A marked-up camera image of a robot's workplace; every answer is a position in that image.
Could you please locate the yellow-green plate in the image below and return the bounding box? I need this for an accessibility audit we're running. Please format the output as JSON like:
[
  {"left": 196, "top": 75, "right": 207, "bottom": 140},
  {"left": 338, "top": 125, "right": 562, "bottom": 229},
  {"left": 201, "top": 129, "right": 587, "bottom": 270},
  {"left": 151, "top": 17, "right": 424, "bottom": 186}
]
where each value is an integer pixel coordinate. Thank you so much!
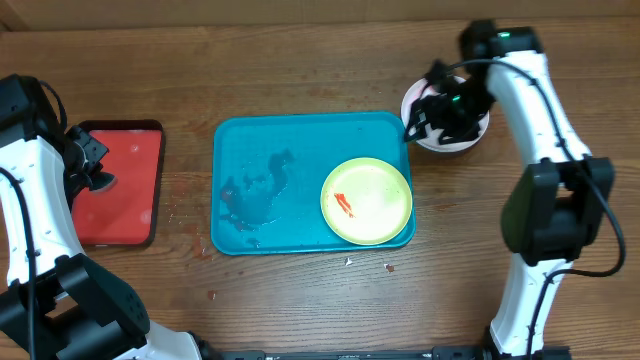
[{"left": 320, "top": 157, "right": 413, "bottom": 246}]

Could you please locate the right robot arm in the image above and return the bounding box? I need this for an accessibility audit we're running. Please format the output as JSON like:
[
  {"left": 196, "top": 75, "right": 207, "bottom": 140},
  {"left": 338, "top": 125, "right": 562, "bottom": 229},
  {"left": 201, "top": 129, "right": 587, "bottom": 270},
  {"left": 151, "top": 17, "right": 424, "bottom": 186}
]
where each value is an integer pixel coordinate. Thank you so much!
[{"left": 401, "top": 20, "right": 615, "bottom": 360}]

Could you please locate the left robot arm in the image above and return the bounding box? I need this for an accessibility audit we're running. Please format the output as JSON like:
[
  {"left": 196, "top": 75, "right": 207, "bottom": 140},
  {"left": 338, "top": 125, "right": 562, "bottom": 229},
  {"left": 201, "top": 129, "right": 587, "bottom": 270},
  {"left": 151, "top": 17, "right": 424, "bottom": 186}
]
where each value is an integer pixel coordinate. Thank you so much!
[{"left": 1, "top": 74, "right": 219, "bottom": 360}]

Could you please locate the teal plastic serving tray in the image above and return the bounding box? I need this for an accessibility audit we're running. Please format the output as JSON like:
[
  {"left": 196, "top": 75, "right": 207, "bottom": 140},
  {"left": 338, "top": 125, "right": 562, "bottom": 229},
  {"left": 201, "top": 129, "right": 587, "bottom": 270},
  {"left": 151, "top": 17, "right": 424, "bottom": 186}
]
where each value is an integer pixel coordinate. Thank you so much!
[{"left": 210, "top": 111, "right": 411, "bottom": 256}]

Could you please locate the dark tray with red liquid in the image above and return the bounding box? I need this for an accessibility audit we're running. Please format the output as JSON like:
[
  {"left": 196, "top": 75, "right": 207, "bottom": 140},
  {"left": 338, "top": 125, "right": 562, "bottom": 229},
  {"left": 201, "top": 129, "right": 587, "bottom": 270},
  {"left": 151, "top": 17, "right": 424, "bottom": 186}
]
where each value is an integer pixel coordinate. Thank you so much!
[{"left": 72, "top": 119, "right": 165, "bottom": 247}]

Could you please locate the white plate with red stain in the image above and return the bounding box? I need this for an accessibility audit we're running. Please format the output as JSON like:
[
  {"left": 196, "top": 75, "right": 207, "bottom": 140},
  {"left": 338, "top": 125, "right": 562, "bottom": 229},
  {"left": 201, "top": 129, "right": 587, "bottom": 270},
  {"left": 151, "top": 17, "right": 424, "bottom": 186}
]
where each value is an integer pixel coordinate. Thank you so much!
[{"left": 400, "top": 79, "right": 490, "bottom": 154}]

